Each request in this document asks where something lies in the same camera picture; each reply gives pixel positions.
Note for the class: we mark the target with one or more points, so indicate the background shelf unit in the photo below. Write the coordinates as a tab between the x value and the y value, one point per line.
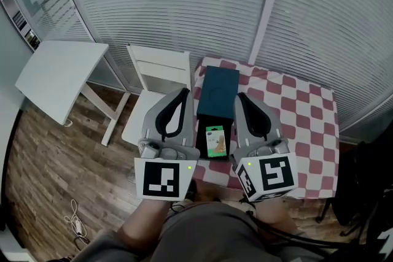
26	30

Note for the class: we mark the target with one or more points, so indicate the white folding table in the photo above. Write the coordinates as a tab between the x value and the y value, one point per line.
61	76

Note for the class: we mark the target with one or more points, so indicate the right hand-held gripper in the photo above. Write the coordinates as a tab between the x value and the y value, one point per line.
273	178

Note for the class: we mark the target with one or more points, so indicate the person's grey shorts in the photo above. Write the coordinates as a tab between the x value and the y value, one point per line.
208	233

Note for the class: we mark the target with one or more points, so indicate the person's left forearm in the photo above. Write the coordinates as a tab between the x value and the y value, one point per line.
144	221

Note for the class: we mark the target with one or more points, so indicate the red white checkered tablecloth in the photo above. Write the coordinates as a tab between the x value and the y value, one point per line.
310	119

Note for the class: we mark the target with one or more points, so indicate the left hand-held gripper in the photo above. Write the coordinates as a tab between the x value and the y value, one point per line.
161	178

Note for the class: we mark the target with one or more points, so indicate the white wooden chair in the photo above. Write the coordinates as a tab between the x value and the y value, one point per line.
159	70

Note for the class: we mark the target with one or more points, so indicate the black office chair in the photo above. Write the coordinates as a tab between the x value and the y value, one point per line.
365	187

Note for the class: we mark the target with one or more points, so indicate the person's right forearm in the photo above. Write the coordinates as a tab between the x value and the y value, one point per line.
274	214

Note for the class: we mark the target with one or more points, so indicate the dark green drawer box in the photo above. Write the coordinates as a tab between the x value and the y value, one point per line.
218	92

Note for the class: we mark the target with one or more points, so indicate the green and white packet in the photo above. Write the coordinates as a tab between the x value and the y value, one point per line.
215	142

